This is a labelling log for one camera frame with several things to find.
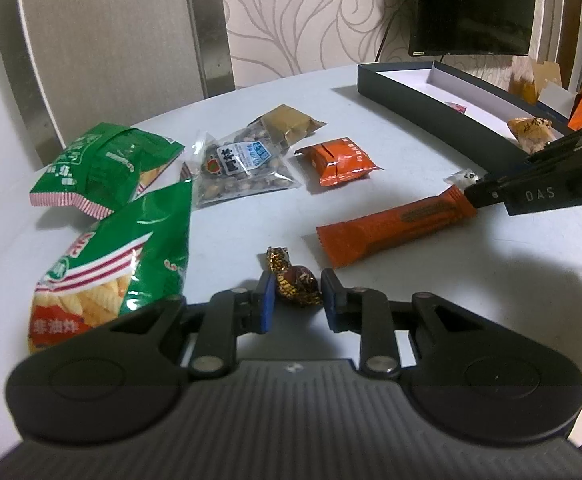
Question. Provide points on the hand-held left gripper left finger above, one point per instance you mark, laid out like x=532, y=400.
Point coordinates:
x=266, y=305

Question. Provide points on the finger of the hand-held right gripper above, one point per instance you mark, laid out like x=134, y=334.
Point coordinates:
x=486, y=192

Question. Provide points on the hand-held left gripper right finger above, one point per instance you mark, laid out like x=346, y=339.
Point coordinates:
x=330, y=300

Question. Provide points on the brown gold candy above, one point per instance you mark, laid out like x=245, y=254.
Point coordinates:
x=296, y=280

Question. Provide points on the long orange bar packet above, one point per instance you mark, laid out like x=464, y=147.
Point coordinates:
x=386, y=230

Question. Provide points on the dark box with white inside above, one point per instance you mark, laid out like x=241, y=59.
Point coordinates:
x=401, y=92

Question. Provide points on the clear nut bag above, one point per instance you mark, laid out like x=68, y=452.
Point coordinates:
x=241, y=170

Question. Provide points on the tan snack packet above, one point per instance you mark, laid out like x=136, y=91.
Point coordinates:
x=291, y=120

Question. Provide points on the small clear candy packet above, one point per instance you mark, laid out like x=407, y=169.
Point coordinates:
x=458, y=179

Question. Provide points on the tan pastry packet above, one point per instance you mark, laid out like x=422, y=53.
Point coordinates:
x=531, y=132

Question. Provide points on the white paper piece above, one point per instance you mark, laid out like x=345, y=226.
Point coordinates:
x=556, y=97

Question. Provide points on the small red candy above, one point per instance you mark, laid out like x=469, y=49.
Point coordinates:
x=456, y=107

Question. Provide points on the brown cardboard piece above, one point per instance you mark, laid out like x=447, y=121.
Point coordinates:
x=546, y=72

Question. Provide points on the orange square snack packet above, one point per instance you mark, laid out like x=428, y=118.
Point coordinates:
x=338, y=162

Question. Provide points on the green chip bag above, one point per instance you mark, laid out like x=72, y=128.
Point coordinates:
x=121, y=240
x=106, y=160

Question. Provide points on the black monitor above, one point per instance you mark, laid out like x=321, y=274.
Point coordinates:
x=471, y=5

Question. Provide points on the grey chair with white frame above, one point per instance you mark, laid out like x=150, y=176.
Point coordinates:
x=111, y=35

